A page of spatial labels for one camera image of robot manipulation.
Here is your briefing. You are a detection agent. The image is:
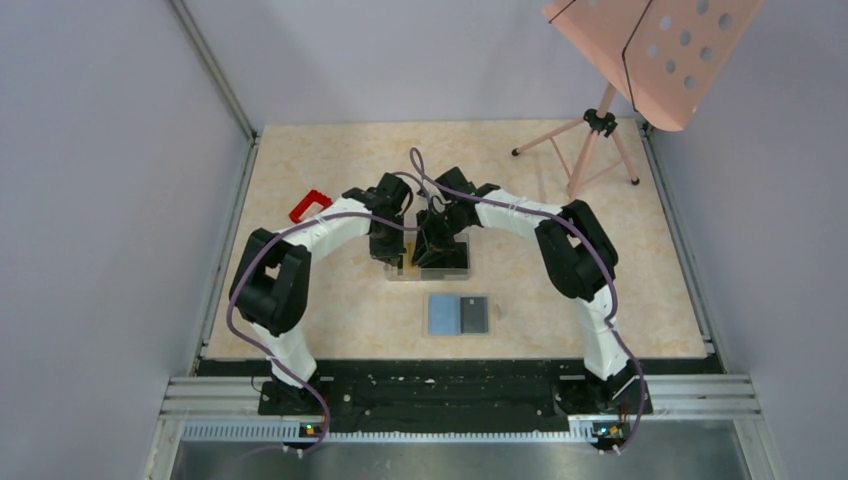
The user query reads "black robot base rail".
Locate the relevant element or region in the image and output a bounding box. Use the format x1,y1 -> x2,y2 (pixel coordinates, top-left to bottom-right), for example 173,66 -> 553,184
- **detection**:
198,357 -> 664,439

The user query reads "yellow card stack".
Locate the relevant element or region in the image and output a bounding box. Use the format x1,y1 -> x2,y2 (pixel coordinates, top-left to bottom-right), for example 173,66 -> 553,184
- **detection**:
403,241 -> 427,269

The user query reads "beige leather card holder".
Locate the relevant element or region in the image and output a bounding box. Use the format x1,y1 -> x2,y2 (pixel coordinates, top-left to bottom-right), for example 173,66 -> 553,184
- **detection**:
423,293 -> 501,338

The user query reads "clear plastic card box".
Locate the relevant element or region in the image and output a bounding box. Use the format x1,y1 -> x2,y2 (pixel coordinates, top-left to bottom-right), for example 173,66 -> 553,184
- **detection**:
383,232 -> 471,282

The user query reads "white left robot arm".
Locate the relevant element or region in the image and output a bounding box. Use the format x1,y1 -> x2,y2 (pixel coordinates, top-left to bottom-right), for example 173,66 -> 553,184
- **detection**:
226,173 -> 414,414

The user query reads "black card stack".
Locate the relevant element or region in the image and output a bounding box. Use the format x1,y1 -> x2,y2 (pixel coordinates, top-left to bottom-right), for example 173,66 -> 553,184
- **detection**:
421,241 -> 470,270

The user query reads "pink music stand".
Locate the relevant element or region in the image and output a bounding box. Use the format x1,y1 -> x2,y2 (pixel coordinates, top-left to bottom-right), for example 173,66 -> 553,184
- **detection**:
543,0 -> 762,199

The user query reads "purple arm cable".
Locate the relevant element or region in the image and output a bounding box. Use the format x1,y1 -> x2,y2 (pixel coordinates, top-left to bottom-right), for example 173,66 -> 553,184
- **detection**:
226,170 -> 425,455
409,146 -> 647,455

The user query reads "red plastic frame block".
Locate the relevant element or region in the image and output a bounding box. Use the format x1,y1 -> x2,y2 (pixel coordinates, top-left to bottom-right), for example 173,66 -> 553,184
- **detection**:
288,189 -> 334,224

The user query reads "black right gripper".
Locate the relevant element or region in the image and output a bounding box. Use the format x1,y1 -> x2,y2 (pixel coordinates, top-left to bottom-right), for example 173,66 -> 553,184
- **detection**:
413,205 -> 468,267

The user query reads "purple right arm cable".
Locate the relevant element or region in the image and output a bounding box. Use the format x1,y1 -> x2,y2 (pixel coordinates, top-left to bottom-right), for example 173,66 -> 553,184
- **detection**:
409,146 -> 647,455

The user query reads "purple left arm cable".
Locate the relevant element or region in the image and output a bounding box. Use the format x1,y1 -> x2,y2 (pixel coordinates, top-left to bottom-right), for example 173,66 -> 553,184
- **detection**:
226,170 -> 425,455

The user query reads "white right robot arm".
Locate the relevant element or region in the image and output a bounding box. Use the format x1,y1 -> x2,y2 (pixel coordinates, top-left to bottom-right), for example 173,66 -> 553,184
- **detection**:
412,167 -> 648,412

